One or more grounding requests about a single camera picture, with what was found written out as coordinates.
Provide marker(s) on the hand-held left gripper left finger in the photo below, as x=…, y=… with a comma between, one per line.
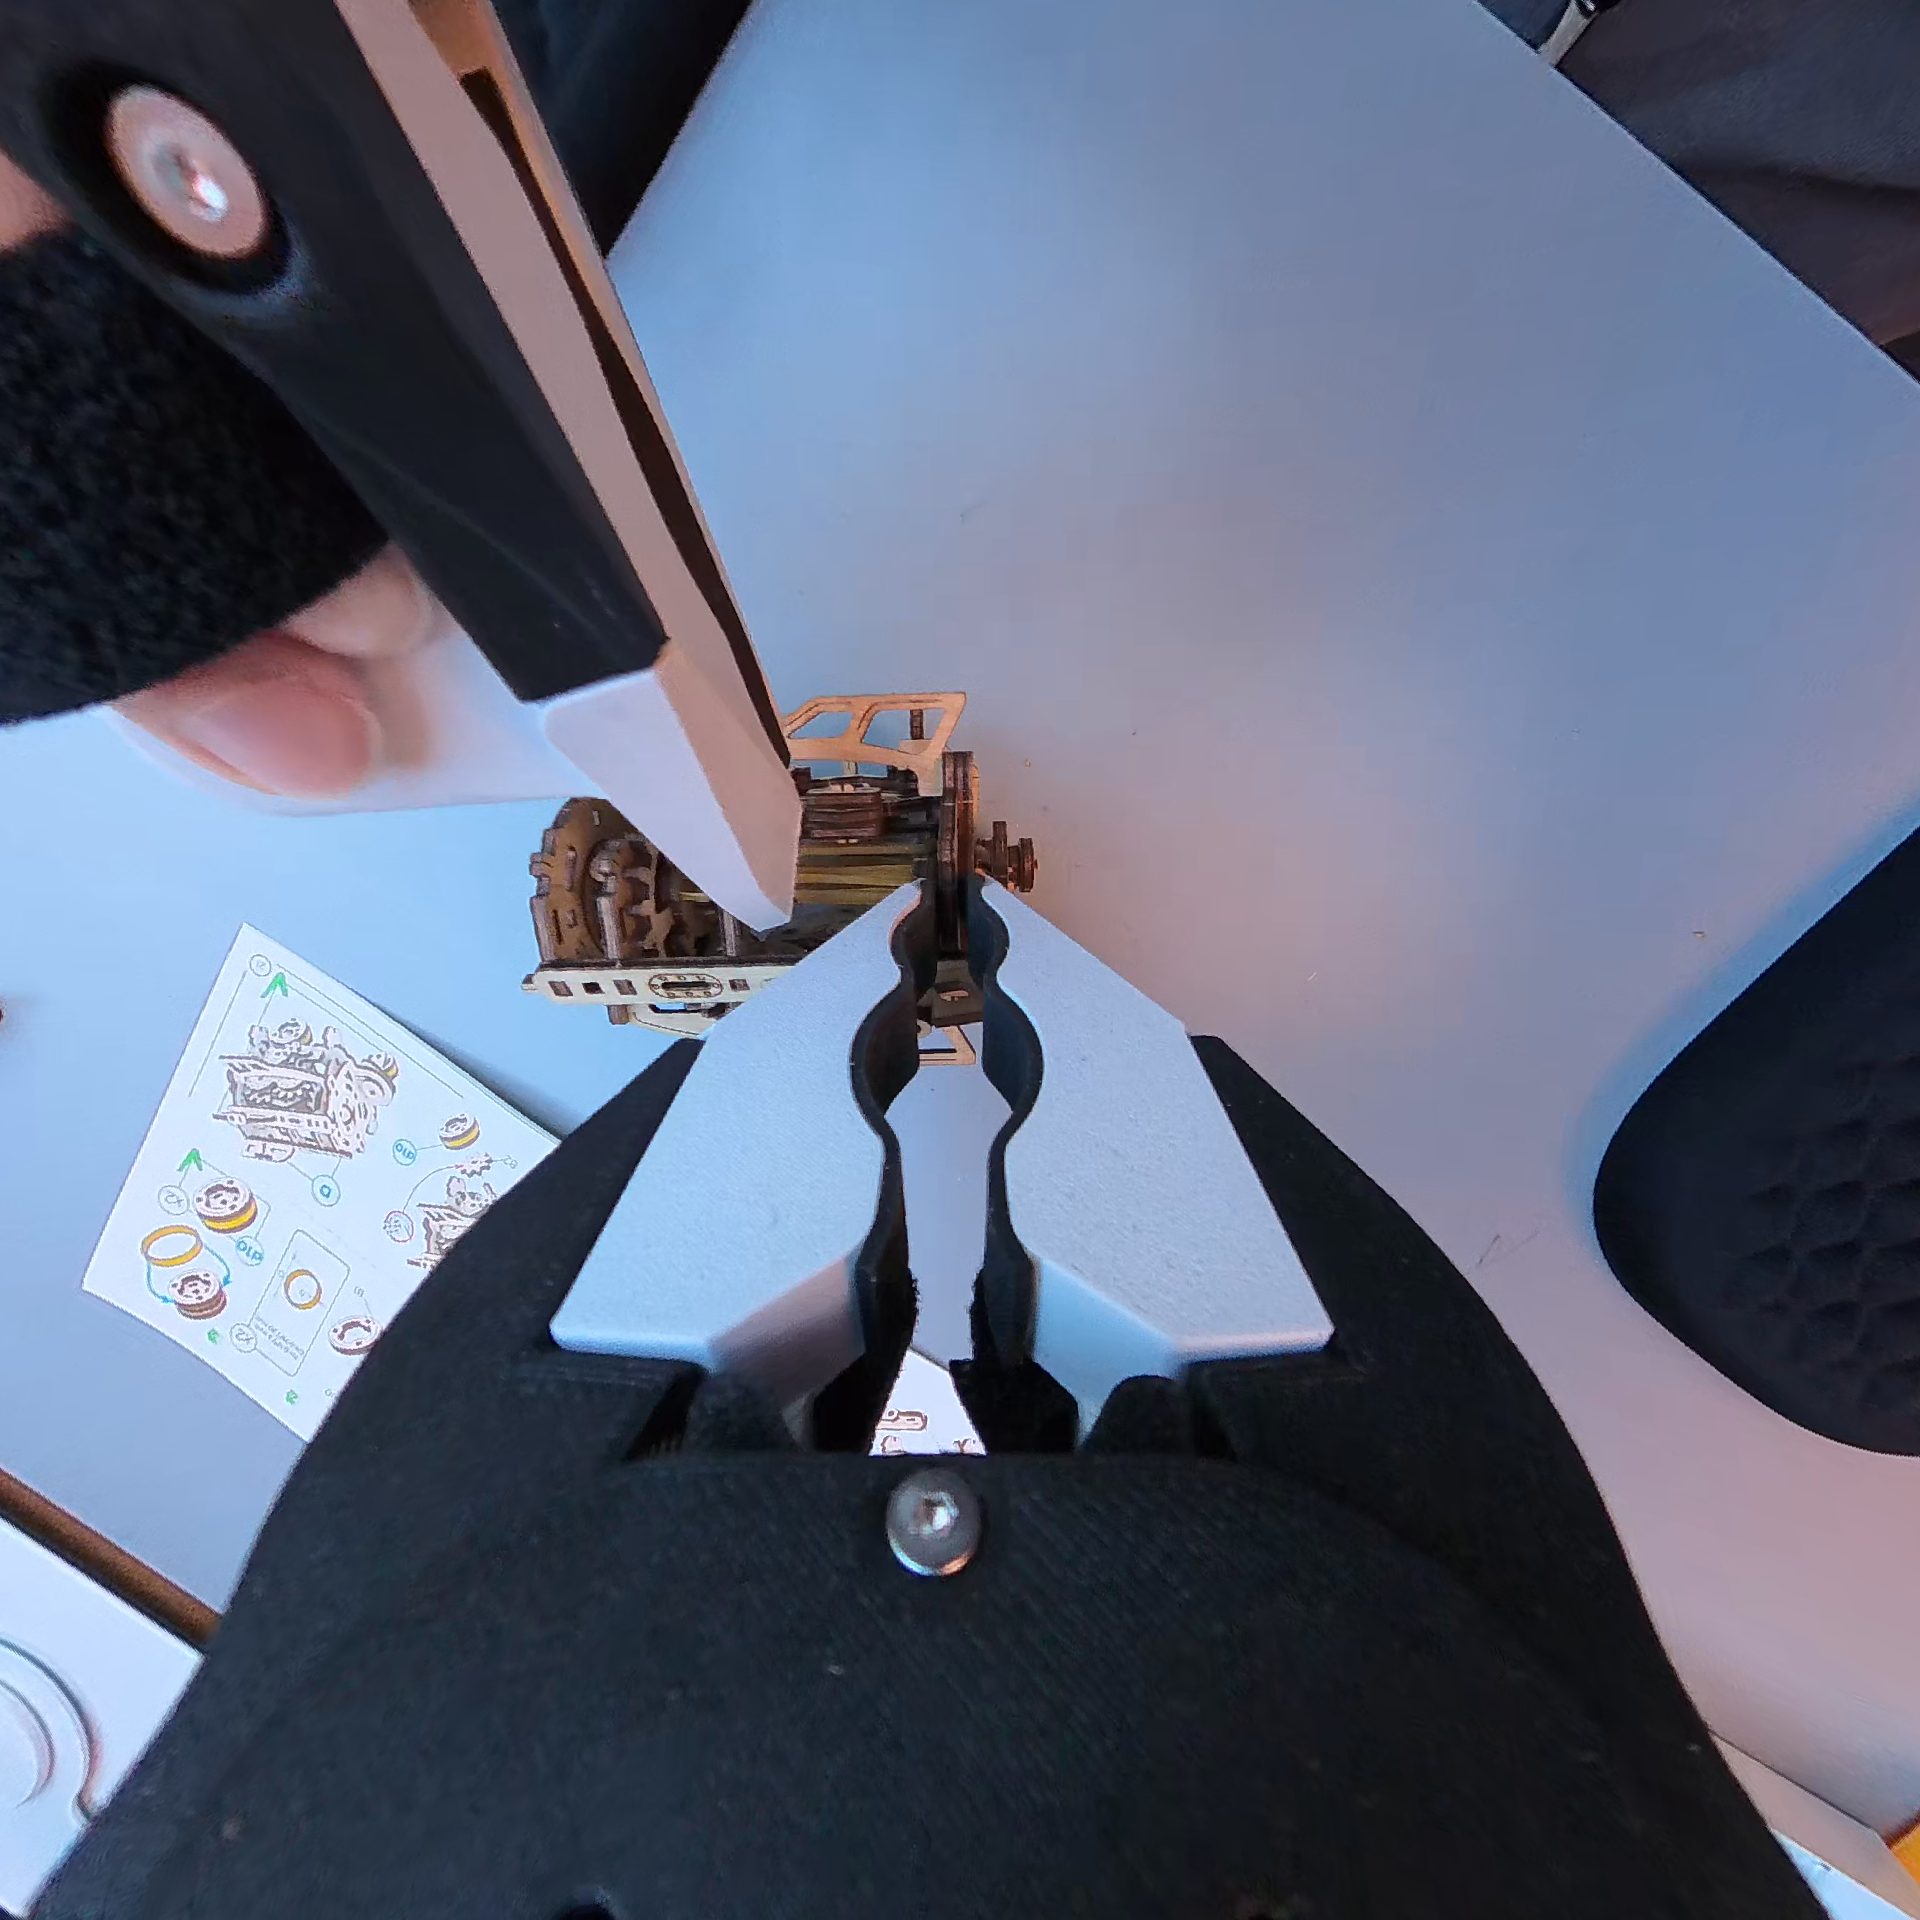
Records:
x=720, y=1200

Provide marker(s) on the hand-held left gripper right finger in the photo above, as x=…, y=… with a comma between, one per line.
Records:
x=1154, y=1200

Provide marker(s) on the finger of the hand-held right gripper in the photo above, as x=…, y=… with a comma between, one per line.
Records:
x=674, y=779
x=480, y=37

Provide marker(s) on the wooden mechanical model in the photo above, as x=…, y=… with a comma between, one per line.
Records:
x=628, y=902

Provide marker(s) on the person's right hand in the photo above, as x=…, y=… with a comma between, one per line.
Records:
x=300, y=721

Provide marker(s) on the white instruction booklet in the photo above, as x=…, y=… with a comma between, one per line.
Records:
x=300, y=1080

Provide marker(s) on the black honeycomb cushion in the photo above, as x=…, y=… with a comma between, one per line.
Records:
x=1770, y=1200

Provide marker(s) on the brown wooden divider strip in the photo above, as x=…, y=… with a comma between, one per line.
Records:
x=105, y=1553

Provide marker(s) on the white plastic board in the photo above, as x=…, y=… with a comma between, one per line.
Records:
x=89, y=1650

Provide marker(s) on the white cardboard box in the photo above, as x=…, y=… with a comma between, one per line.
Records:
x=1828, y=1823

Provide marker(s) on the yellow box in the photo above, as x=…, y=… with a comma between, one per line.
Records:
x=1904, y=1839

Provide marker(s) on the person's clothed torso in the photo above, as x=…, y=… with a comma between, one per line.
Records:
x=1770, y=150

